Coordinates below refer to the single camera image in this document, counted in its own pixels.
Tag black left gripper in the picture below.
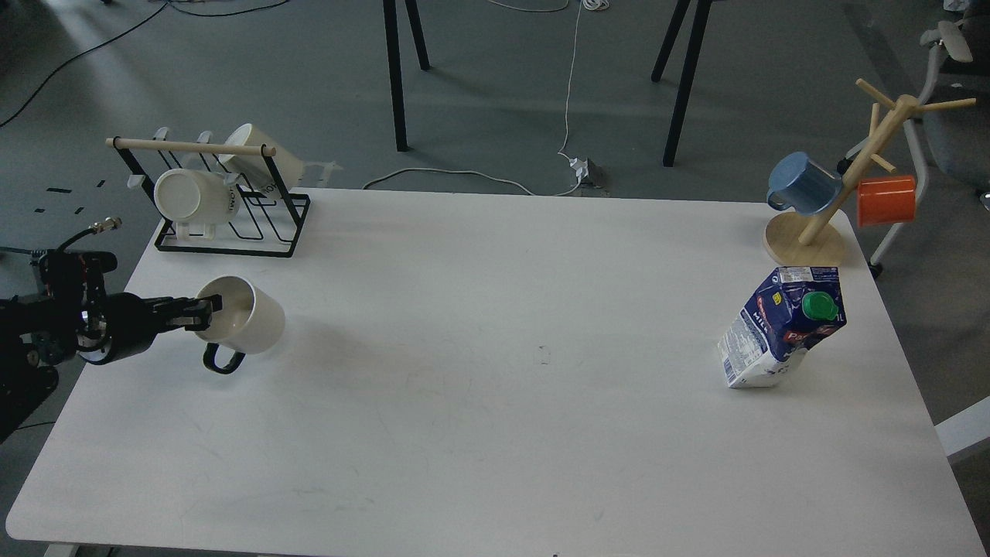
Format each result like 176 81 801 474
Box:
77 292 224 364

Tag white mug black handle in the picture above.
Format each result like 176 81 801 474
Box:
196 275 285 374

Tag blue white milk carton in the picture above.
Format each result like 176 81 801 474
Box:
718 267 846 389

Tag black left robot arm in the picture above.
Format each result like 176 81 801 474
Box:
1 217 225 439

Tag white mug front rack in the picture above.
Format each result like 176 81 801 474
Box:
153 169 241 241

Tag white mug rack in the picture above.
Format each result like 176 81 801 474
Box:
153 169 241 241
217 123 305 194

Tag white mug rear rack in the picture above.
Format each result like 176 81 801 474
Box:
217 123 305 194

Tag black table legs left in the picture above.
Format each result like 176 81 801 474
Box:
382 1 431 152

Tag black table legs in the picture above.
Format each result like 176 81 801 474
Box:
382 1 431 152
650 1 713 168

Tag white power strip plug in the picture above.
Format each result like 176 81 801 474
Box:
568 156 607 188

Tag black table legs right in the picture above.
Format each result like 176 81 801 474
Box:
650 1 713 168

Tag blue mug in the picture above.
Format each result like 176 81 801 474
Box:
765 151 844 216

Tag wooden mug tree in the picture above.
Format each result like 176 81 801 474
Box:
763 78 978 267

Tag orange mug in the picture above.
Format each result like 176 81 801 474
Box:
857 174 917 227

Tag black wire mug rack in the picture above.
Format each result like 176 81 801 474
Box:
105 132 311 258

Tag black floor cable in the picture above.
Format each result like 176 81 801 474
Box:
0 0 288 129

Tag white floor cable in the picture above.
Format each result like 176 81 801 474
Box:
362 0 610 196

